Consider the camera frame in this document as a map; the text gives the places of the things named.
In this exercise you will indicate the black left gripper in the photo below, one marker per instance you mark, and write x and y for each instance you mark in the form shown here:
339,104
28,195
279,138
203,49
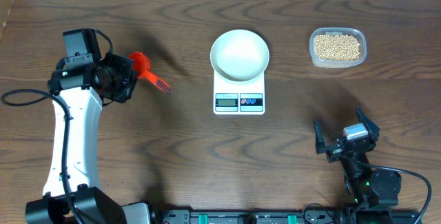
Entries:
130,73

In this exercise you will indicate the white digital kitchen scale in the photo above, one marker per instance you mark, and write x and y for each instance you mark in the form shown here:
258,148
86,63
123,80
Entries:
239,97

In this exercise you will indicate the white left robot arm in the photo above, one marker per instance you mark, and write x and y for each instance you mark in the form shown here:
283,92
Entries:
79,86

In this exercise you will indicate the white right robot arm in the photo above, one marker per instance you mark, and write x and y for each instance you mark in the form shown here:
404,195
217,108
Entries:
375,188

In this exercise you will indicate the red plastic measuring scoop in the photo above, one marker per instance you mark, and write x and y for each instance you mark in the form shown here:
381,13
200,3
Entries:
142,65

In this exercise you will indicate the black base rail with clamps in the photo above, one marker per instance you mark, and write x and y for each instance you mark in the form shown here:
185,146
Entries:
311,215

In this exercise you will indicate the beige plastic bowl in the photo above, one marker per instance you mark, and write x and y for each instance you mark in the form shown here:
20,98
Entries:
239,55

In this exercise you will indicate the clear container of soybeans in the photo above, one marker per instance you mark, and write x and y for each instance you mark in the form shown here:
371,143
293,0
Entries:
337,48

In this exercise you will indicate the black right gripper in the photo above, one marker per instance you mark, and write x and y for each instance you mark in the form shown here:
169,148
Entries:
334,151

